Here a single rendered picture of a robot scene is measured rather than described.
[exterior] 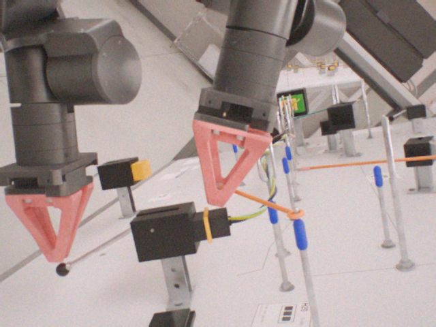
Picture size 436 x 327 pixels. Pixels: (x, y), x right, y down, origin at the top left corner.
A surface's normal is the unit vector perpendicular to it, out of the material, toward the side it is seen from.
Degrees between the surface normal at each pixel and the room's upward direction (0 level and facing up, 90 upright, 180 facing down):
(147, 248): 85
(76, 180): 45
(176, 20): 90
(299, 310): 54
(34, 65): 73
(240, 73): 88
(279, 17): 69
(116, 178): 90
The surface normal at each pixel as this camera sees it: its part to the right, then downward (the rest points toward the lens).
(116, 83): 0.88, 0.04
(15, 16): 0.85, 0.50
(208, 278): -0.19, -0.97
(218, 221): 0.00, 0.15
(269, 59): 0.44, 0.26
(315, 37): 0.52, 0.69
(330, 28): 0.69, 0.33
